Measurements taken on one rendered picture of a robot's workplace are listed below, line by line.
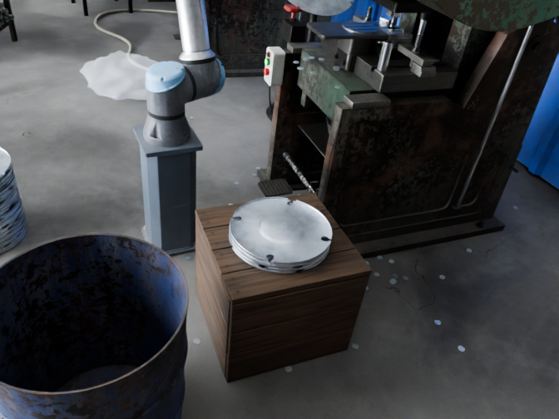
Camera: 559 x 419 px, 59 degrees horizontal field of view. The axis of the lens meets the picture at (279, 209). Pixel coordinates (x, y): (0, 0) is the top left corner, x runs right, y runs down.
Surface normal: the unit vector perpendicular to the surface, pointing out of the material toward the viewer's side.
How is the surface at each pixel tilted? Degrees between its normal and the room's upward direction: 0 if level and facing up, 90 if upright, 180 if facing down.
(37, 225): 0
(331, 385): 0
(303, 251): 0
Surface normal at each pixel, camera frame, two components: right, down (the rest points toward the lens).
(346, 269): 0.11, -0.79
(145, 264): -0.35, 0.50
